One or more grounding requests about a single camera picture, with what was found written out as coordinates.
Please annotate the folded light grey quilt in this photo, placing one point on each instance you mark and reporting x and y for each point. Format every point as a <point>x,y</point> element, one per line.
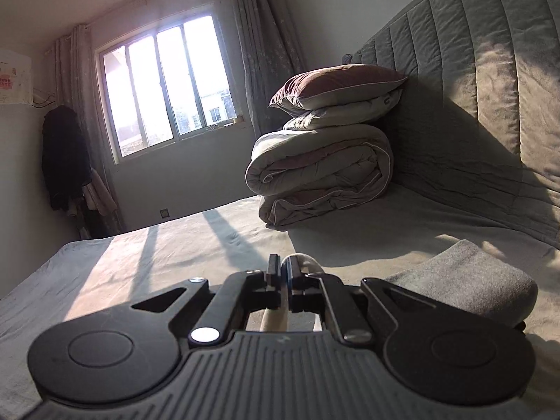
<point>350,111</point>

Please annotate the grey star-patterned curtain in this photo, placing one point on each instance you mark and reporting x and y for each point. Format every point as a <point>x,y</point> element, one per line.
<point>267,52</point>
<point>83,78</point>

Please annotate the white cloth garment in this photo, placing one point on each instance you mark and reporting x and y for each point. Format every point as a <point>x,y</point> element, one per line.
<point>273,320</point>

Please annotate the maroon pillow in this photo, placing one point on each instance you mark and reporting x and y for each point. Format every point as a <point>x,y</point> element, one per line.
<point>337,83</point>

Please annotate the wall poster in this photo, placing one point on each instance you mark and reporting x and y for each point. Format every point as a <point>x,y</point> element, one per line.
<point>13,76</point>

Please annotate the grey quilted headboard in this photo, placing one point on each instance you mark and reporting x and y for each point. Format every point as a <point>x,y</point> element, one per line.
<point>459,74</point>

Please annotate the hanging black jacket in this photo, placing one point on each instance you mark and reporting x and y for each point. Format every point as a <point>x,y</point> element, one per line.
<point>63,157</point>

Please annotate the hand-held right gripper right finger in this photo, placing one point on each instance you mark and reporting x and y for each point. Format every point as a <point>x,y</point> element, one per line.
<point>291,280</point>

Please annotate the folded pink grey duvet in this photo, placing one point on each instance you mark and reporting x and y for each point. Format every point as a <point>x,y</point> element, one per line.
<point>319,175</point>

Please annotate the folded grey garment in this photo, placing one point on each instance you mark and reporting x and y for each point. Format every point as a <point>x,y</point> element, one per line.
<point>472,280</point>

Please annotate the hanging pink garment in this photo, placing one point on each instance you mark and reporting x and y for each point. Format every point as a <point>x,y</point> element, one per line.
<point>99,194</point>

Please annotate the wall socket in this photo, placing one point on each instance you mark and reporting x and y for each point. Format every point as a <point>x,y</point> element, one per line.
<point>164,214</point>

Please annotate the window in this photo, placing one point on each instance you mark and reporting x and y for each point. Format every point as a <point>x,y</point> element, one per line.
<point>170,83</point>

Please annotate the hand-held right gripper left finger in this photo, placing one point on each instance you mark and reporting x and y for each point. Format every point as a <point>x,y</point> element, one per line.
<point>276,280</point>

